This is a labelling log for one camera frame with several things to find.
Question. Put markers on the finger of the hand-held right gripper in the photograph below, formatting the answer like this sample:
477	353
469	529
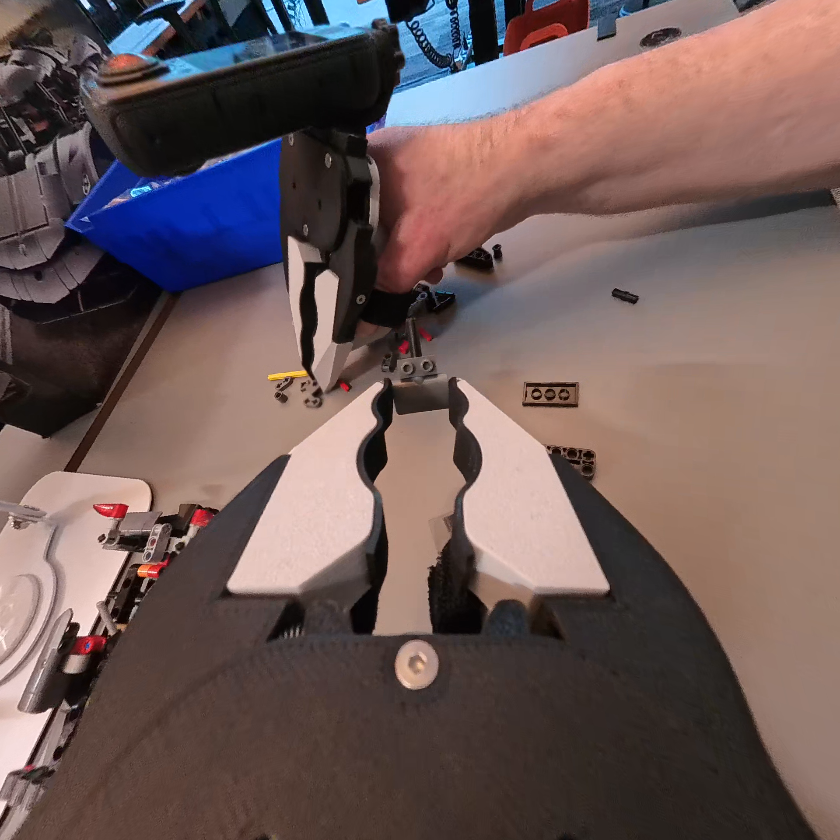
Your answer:
298	289
331	354

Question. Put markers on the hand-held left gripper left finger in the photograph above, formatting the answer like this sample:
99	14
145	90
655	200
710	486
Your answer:
308	518

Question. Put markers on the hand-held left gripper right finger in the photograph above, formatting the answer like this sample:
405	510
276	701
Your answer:
531	518

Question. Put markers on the grey lego block assembly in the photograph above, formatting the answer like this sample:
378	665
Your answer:
420	387

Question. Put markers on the person's right forearm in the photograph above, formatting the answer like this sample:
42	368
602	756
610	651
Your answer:
689	124

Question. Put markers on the yellow lego axle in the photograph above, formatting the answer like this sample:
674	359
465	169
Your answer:
287	376

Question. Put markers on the black curved lego beam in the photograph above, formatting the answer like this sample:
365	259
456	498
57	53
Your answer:
574	459

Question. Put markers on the black lego plate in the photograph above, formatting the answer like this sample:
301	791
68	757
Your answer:
550	394

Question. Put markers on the partly built lego car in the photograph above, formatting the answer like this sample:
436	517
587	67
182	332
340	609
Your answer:
151	538

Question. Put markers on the cluster of black lego beams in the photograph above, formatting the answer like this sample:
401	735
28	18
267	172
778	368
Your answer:
476	257

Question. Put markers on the red lego lever piece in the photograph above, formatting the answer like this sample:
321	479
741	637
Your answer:
111	510

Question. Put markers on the black lego pin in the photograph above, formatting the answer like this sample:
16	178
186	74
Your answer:
625	296

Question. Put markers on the dark printed lego box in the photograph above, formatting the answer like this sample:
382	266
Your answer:
46	197

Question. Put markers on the person's right hand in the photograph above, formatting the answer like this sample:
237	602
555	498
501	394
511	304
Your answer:
453	190

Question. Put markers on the cluster of dark grey connectors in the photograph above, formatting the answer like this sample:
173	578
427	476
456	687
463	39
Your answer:
295	392

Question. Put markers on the blue plastic bin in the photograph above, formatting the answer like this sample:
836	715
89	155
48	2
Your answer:
190	223

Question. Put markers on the white book stand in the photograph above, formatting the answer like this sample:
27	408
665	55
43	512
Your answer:
92	499

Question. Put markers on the orange plastic object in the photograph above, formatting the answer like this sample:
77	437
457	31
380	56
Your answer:
544	26

